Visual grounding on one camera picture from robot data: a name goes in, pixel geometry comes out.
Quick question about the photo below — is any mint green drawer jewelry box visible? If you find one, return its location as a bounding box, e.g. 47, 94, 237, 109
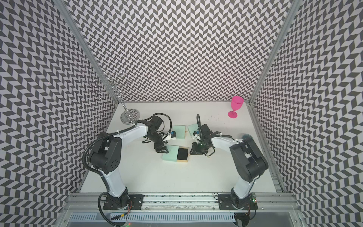
172, 125, 186, 140

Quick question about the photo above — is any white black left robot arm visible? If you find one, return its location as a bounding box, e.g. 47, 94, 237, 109
82, 113, 173, 209

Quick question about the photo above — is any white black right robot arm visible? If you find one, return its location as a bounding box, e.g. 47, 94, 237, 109
190, 114, 268, 210

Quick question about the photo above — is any chrome jewelry tree stand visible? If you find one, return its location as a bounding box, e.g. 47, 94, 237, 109
89, 72, 140, 125

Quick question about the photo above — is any teal round cup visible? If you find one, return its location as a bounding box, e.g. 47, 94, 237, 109
242, 133, 253, 140

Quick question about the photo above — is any pink plastic wine glass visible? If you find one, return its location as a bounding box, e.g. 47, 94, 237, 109
228, 96, 244, 119

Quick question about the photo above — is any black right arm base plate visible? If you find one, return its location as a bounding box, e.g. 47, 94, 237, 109
214, 193, 258, 211

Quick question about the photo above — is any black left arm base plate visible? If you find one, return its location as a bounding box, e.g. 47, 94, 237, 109
103, 194, 144, 211

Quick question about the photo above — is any aluminium corner post right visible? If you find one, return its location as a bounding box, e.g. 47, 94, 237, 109
249, 0, 303, 105

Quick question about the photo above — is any aluminium corner post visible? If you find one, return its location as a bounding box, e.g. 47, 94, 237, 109
249, 0, 303, 105
53, 0, 119, 104

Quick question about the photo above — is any aluminium front rail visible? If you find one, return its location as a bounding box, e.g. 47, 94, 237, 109
55, 193, 306, 227

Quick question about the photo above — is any aluminium corner post left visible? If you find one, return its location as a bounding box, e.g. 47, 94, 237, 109
53, 0, 119, 104

